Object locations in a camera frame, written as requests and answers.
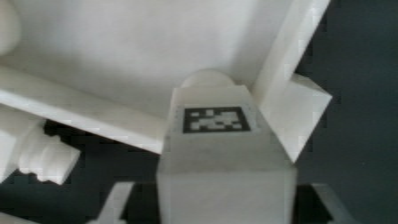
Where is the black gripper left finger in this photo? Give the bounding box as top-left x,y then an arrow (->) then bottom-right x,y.
86,182 -> 134,224

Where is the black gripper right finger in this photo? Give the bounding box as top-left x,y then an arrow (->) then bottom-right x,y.
310,183 -> 358,224

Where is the white table leg with tag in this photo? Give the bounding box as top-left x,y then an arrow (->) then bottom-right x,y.
156,70 -> 296,224

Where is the white square tabletop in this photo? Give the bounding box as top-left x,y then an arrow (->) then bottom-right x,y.
0,0 -> 330,151

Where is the white table leg front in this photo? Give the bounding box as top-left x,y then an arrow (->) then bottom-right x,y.
0,105 -> 79,185

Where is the white U-shaped fence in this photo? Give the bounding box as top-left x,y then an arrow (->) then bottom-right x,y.
260,74 -> 332,161

